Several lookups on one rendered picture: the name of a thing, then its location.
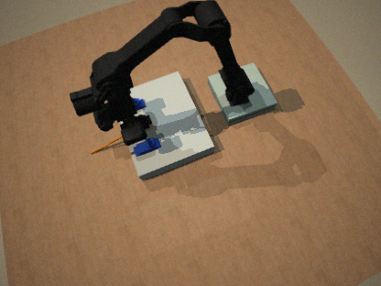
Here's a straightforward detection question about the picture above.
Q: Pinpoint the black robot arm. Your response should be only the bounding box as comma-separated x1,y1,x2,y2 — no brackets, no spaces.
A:
70,0,255,132

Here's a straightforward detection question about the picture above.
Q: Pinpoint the white flat panel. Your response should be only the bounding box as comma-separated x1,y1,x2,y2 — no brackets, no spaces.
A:
128,71,214,180

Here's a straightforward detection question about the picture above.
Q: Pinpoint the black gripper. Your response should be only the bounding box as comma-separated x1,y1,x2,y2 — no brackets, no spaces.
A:
110,95,147,146

